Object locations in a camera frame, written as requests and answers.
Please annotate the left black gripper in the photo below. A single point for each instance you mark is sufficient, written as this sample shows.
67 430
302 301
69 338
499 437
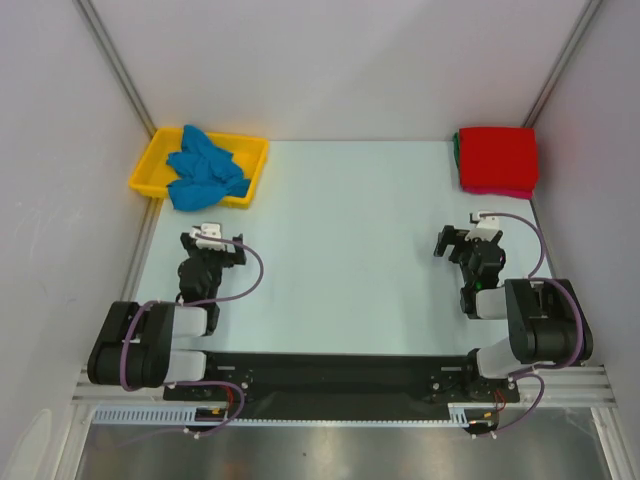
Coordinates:
230 259

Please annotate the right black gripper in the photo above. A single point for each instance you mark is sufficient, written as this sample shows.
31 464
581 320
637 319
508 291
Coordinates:
452 236

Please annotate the blue t shirt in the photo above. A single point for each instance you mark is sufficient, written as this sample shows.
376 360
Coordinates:
206 173

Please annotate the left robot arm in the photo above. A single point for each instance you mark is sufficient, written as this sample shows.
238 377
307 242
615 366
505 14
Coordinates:
133 347

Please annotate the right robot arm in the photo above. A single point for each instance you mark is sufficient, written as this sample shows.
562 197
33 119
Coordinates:
546 328

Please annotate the yellow plastic tray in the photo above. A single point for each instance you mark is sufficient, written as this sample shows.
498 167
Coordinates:
152 175

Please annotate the red folded t shirt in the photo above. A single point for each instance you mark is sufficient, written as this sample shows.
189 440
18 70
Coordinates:
504 157

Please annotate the green folded t shirt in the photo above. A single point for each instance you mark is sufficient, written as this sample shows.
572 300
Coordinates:
456 148

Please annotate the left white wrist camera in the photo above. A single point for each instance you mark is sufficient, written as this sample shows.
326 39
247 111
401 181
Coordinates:
207 236

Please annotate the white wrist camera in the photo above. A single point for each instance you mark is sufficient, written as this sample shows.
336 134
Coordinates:
485 226
207 236

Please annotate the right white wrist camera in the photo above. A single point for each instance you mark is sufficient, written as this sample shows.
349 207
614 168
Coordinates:
485 226

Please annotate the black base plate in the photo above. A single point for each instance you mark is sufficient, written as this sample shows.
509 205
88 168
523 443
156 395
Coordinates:
306 387

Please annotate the aluminium frame rail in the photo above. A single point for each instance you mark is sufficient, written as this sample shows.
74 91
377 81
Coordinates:
573 387

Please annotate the grey slotted cable duct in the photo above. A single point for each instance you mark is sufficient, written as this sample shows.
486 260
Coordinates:
210 417

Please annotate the left aluminium corner post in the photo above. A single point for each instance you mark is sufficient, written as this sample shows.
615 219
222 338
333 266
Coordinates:
105 44

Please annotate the aluminium corner post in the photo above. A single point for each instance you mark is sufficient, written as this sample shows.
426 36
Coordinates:
571 46
105 44

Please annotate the right aluminium corner post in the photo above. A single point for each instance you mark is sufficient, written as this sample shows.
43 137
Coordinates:
571 46

